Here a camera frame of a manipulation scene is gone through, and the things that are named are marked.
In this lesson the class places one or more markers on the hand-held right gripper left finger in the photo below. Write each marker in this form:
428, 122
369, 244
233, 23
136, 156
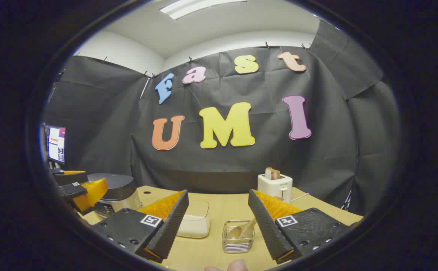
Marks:
170, 229

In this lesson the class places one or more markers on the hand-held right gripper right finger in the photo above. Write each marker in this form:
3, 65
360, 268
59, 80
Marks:
267, 229

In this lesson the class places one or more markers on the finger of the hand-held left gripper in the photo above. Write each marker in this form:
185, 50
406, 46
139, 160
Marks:
74, 190
68, 178

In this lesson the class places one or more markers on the wooden spoon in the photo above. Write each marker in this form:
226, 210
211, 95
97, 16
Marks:
247, 229

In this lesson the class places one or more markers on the white rice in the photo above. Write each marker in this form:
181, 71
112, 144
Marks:
194, 229

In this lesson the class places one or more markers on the clear plastic rice container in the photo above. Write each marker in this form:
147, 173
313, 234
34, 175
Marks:
198, 210

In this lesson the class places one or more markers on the silver black rice cooker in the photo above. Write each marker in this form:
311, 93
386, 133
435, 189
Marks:
115, 188

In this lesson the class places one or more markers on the computer monitor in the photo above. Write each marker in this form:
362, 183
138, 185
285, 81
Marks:
56, 145

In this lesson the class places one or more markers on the white toaster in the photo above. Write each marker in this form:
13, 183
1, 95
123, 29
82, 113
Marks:
275, 186

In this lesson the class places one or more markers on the toasted bread slice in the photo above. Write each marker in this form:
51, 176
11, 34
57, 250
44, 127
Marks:
272, 173

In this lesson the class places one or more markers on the black backdrop cloth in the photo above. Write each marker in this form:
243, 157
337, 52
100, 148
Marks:
241, 165

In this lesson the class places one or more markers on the ceiling light panel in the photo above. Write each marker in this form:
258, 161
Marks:
196, 7

